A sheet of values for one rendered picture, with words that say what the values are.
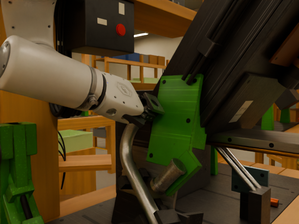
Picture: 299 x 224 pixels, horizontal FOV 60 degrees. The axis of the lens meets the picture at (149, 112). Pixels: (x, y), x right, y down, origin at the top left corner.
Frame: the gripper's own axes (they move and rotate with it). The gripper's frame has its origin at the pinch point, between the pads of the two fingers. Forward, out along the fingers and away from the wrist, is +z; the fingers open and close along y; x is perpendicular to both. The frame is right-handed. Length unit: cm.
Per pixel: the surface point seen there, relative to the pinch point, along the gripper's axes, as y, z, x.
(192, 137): -11.7, 3.5, -4.8
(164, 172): -15.6, -0.6, 2.7
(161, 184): -17.1, -0.6, 4.6
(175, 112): -4.6, 2.8, -4.6
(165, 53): 771, 764, 208
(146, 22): 45.5, 19.4, -6.9
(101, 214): -10.2, 5.5, 30.8
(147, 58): 453, 410, 153
